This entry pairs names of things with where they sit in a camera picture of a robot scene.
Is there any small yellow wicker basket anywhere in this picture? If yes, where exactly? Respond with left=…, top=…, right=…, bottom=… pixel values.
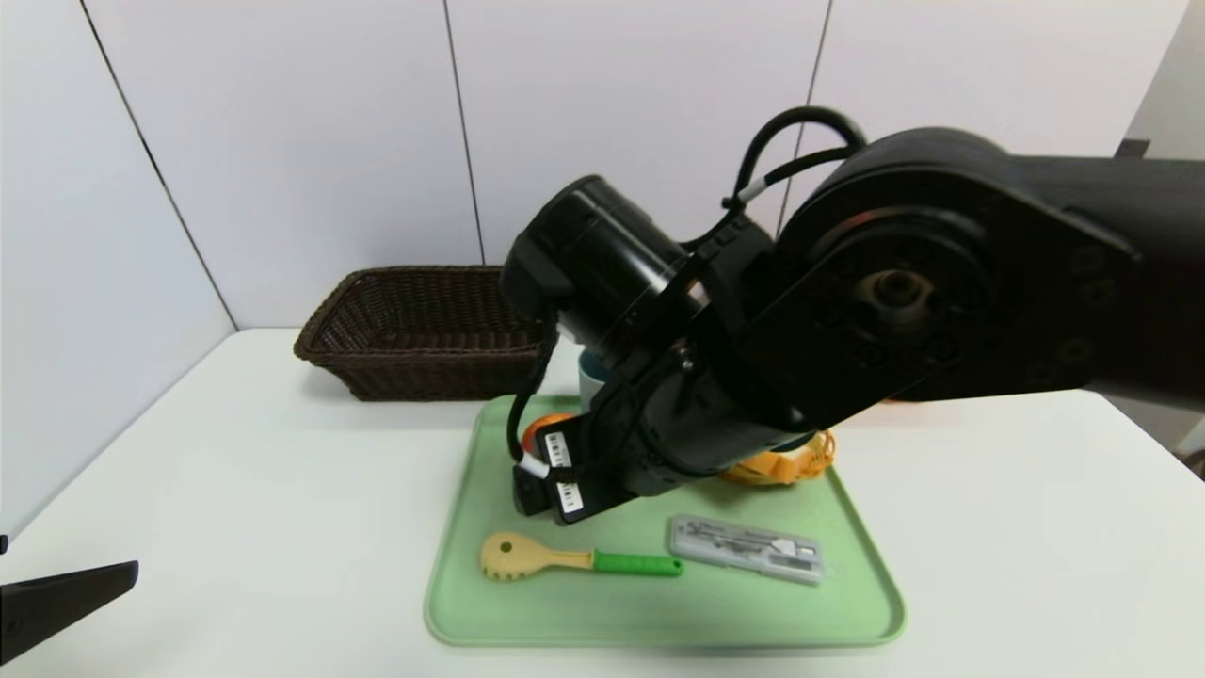
left=720, top=428, right=839, bottom=488

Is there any light green plastic tray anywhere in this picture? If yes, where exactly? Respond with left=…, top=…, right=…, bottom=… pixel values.
left=424, top=394, right=907, bottom=649

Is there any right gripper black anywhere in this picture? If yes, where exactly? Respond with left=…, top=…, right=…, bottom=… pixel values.
left=512, top=355, right=737, bottom=525

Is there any yellow pasta spoon green handle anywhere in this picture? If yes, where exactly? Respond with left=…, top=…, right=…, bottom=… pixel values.
left=478, top=530, right=684, bottom=581

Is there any grey cutlery case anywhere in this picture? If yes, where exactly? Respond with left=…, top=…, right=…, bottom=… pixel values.
left=668, top=513, right=827, bottom=587

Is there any dark brown wicker basket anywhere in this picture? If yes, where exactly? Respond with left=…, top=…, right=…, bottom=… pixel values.
left=293, top=266, right=556, bottom=403

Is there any red apple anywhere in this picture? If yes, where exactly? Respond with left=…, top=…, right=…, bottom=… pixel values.
left=522, top=412, right=577, bottom=458

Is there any blue-grey plastic cup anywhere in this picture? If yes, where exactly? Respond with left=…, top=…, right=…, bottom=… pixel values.
left=576, top=347, right=618, bottom=413

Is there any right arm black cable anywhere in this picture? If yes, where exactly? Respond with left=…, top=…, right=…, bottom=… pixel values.
left=506, top=105, right=869, bottom=481

